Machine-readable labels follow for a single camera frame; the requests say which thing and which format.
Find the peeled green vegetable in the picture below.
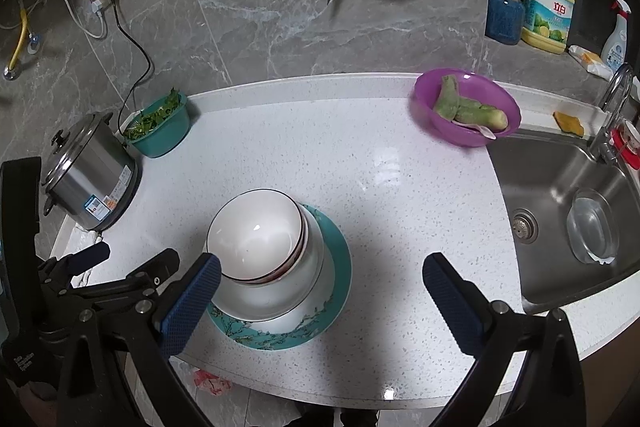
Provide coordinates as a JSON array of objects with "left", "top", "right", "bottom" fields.
[{"left": 434, "top": 75, "right": 509, "bottom": 131}]

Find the white bowl red floral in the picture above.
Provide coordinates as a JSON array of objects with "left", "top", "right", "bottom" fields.
[{"left": 219, "top": 200, "right": 309, "bottom": 285}]

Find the teal basket with greens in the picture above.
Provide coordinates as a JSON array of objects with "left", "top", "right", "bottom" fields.
[{"left": 119, "top": 89, "right": 191, "bottom": 158}]

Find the yellow sponge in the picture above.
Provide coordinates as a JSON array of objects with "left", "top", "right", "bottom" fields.
[{"left": 552, "top": 110, "right": 585, "bottom": 139}]

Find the white spray bottle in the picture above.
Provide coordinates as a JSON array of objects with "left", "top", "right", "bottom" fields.
[{"left": 600, "top": 0, "right": 631, "bottom": 72}]

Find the chrome faucet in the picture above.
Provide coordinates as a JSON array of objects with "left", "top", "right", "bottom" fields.
[{"left": 588, "top": 63, "right": 634, "bottom": 165}]

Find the yellow gas hose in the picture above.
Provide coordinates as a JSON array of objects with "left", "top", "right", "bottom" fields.
[{"left": 2, "top": 0, "right": 32, "bottom": 80}]

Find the white dish cloth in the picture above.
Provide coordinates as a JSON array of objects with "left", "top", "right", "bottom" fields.
[{"left": 63, "top": 225, "right": 102, "bottom": 288}]

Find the purple plastic bowl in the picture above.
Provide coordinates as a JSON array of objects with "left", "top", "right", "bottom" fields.
[{"left": 413, "top": 68, "right": 522, "bottom": 147}]

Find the black power cable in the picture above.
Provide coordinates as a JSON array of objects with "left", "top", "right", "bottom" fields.
[{"left": 105, "top": 0, "right": 155, "bottom": 134}]

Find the teal rim floral plate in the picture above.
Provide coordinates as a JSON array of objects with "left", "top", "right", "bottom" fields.
[{"left": 207, "top": 204, "right": 352, "bottom": 351}]

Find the stainless rice cooker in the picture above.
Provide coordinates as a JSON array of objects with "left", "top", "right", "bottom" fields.
[{"left": 41, "top": 112, "right": 141, "bottom": 233}]

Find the large white serving bowl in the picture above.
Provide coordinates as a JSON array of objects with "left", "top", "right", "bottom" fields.
[{"left": 212, "top": 204, "right": 331, "bottom": 322}]

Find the stainless steel sink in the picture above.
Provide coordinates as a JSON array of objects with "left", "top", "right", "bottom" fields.
[{"left": 488, "top": 131, "right": 639, "bottom": 313}]

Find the white bowl dark rim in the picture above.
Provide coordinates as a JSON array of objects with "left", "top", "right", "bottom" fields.
[{"left": 204, "top": 187, "right": 306, "bottom": 285}]

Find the blue utensil holder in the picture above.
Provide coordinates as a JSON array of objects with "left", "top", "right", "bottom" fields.
[{"left": 485, "top": 0, "right": 525, "bottom": 46}]

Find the yellow detergent bottle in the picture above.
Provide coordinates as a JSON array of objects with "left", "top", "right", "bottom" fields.
[{"left": 521, "top": 0, "right": 575, "bottom": 54}]

